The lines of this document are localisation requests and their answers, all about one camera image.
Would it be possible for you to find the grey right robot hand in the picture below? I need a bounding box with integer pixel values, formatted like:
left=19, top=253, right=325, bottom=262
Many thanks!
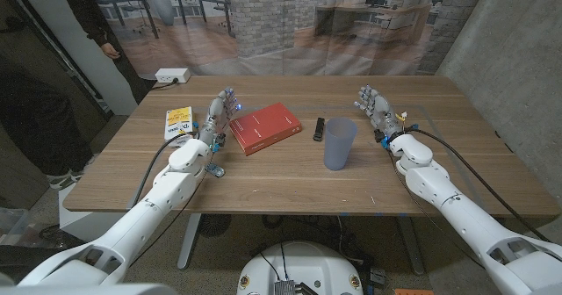
left=353, top=84, right=406, bottom=140

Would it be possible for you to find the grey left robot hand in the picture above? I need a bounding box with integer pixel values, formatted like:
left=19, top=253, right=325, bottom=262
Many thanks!
left=198, top=87, right=242, bottom=147

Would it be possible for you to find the red hardcover book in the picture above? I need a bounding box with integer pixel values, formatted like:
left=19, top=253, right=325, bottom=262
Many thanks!
left=228, top=102, right=303, bottom=157

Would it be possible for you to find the translucent blue-grey plastic cup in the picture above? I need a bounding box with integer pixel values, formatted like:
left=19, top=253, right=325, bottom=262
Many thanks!
left=323, top=117, right=358, bottom=172

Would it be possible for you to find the small silver-blue toy car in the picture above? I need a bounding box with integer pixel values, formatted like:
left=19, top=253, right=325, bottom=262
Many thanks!
left=205, top=162, right=227, bottom=179

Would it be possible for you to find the white and yellow carton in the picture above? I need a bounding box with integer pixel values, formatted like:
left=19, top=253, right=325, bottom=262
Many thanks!
left=163, top=106, right=195, bottom=148

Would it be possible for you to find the white power strip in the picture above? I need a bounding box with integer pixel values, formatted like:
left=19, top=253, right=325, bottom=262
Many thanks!
left=155, top=68, right=191, bottom=84

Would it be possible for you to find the printed office backdrop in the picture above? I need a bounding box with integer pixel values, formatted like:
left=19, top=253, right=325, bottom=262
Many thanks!
left=83, top=0, right=491, bottom=77

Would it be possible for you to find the round black fan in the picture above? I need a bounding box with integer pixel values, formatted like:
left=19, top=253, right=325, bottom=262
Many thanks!
left=197, top=213, right=233, bottom=238

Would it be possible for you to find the white table leg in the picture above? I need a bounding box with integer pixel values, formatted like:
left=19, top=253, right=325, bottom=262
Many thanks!
left=397, top=215, right=426, bottom=277
left=177, top=213, right=202, bottom=270

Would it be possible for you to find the standing person in black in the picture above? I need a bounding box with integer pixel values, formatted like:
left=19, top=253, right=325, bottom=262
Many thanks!
left=59, top=0, right=155, bottom=105

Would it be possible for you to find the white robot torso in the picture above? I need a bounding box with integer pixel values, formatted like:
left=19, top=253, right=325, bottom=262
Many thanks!
left=236, top=241, right=364, bottom=295

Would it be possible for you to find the person in dark trousers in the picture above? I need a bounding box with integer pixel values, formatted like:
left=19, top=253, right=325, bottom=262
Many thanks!
left=0, top=53, right=96, bottom=191

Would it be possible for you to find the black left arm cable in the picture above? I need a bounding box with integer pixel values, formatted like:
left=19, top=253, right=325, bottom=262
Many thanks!
left=130, top=130, right=201, bottom=208

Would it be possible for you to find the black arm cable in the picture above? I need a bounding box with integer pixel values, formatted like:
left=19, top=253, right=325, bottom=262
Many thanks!
left=406, top=126, right=551, bottom=243
left=130, top=130, right=201, bottom=208

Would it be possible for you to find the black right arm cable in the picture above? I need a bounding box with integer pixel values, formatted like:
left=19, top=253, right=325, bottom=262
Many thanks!
left=406, top=126, right=551, bottom=243

